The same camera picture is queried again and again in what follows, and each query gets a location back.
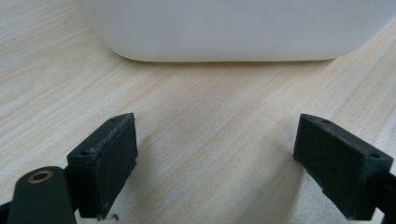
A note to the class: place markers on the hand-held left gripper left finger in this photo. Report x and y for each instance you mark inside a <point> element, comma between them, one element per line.
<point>102,168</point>

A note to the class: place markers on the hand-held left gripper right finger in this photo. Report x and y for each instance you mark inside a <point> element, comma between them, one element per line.
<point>341,165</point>

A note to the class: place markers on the white plastic container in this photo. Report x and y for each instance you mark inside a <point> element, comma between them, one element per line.
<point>236,28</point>

